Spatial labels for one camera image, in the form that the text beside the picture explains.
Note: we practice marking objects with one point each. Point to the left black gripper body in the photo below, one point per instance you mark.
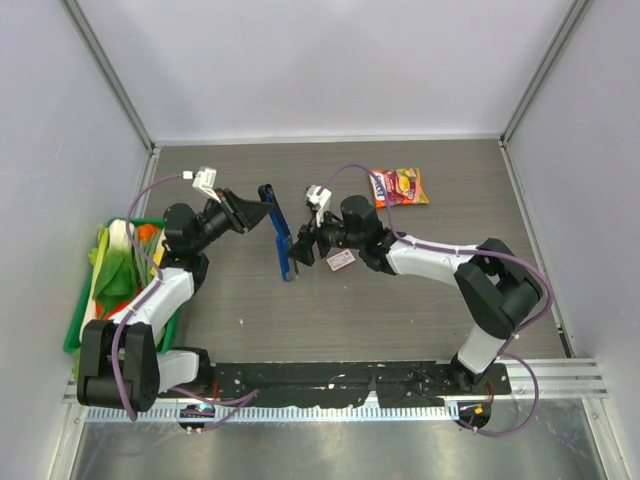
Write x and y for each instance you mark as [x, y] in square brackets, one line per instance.
[239, 222]

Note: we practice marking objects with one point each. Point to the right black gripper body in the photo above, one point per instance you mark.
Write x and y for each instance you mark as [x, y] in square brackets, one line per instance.
[320, 235]

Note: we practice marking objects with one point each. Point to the small staple box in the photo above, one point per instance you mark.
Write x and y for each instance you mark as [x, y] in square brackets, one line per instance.
[340, 260]

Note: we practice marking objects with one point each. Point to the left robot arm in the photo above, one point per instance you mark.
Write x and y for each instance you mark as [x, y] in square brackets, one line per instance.
[119, 365]

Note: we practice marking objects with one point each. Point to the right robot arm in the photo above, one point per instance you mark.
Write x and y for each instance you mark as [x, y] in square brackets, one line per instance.
[498, 290]

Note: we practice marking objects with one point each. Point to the toy napa cabbage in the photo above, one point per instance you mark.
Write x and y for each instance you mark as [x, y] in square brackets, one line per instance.
[159, 249]

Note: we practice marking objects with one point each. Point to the toy carrot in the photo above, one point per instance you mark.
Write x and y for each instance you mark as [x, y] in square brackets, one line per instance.
[146, 232]

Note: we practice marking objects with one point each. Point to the toy green beans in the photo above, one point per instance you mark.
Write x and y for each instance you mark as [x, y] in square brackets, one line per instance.
[143, 267]

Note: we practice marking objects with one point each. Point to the Fox's candy bag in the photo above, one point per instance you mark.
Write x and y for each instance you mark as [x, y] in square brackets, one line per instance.
[398, 187]

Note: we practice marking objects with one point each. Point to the toy bok choy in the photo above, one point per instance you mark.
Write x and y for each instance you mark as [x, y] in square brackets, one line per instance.
[113, 282]

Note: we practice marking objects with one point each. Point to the green plastic tray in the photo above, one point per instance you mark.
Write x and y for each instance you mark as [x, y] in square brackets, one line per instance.
[165, 339]

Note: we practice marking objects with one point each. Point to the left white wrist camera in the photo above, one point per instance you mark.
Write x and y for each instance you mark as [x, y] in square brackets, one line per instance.
[204, 182]

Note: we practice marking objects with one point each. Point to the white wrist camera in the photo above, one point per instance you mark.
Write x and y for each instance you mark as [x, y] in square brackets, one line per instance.
[318, 200]
[204, 182]

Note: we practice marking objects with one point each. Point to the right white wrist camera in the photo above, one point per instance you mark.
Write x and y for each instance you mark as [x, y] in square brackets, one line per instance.
[318, 200]

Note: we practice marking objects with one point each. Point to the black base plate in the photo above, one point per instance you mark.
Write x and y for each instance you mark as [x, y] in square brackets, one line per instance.
[348, 384]

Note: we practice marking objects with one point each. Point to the slotted cable duct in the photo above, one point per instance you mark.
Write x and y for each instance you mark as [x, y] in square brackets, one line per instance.
[369, 411]

